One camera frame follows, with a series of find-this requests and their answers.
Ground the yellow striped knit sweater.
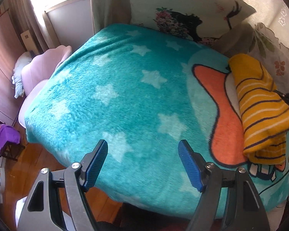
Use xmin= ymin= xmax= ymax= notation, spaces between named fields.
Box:
xmin=229 ymin=54 xmax=289 ymax=165

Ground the white lilac storage bin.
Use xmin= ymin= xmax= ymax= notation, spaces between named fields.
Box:
xmin=15 ymin=197 xmax=75 ymax=231

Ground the white floral leaf pillow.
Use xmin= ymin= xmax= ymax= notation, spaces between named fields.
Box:
xmin=247 ymin=23 xmax=289 ymax=93

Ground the purple cloth on stool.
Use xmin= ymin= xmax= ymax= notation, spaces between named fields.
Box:
xmin=0 ymin=124 xmax=21 ymax=157

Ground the cream lady print pillow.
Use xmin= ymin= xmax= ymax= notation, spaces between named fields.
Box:
xmin=130 ymin=0 xmax=256 ymax=42

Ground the pink shell chair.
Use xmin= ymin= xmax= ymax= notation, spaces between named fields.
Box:
xmin=18 ymin=45 xmax=72 ymax=128

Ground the teal cartoon fleece blanket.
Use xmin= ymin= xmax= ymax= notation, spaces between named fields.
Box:
xmin=24 ymin=24 xmax=289 ymax=218

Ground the light blue plush toy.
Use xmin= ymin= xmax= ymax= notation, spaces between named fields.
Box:
xmin=12 ymin=51 xmax=33 ymax=99

